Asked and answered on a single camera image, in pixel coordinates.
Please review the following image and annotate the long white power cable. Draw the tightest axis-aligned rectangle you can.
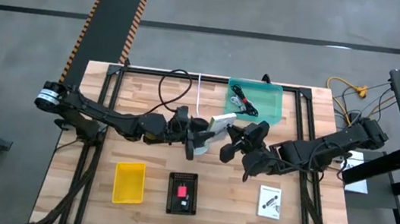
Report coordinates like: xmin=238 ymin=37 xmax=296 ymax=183
xmin=193 ymin=72 xmax=206 ymax=117

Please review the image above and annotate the teal translucent plastic bin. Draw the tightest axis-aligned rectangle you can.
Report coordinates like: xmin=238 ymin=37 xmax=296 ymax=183
xmin=223 ymin=77 xmax=287 ymax=127

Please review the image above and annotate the black looping cable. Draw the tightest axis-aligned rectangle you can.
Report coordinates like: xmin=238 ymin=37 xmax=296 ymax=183
xmin=154 ymin=66 xmax=195 ymax=121

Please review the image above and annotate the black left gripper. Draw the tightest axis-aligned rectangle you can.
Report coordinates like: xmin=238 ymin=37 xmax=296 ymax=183
xmin=163 ymin=104 xmax=220 ymax=164

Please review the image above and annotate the small red block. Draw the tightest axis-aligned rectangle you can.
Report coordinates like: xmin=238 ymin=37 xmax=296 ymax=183
xmin=175 ymin=185 xmax=189 ymax=199

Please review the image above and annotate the yellow extension cable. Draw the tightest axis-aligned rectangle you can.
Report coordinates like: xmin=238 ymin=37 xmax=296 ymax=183
xmin=321 ymin=75 xmax=371 ymax=128

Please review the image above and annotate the yellow plastic basket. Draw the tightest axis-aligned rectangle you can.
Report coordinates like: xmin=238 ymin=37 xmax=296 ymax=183
xmin=111 ymin=159 xmax=149 ymax=207

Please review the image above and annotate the white USB cable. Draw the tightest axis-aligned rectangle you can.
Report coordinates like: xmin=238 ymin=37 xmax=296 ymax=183
xmin=228 ymin=94 xmax=245 ymax=109

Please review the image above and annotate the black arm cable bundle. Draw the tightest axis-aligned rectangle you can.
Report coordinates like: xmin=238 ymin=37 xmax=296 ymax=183
xmin=31 ymin=138 xmax=105 ymax=224
xmin=295 ymin=173 xmax=363 ymax=224

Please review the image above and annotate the black ramp with hazard stripes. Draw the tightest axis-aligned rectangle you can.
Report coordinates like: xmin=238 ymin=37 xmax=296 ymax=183
xmin=58 ymin=0 xmax=152 ymax=96

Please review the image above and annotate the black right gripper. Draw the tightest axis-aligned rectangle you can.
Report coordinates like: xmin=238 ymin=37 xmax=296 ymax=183
xmin=219 ymin=115 xmax=272 ymax=169

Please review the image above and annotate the white instruction card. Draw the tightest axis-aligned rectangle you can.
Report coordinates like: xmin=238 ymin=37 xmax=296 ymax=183
xmin=256 ymin=184 xmax=285 ymax=221

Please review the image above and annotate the white paper sheet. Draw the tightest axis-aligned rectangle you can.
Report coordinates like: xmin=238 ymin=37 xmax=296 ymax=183
xmin=338 ymin=148 xmax=374 ymax=195

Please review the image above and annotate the black slotted plastic basket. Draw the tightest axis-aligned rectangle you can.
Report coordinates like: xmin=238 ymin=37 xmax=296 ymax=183
xmin=164 ymin=169 xmax=202 ymax=218

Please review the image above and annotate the black stand leg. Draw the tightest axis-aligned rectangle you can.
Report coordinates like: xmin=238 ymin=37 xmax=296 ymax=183
xmin=340 ymin=138 xmax=400 ymax=191

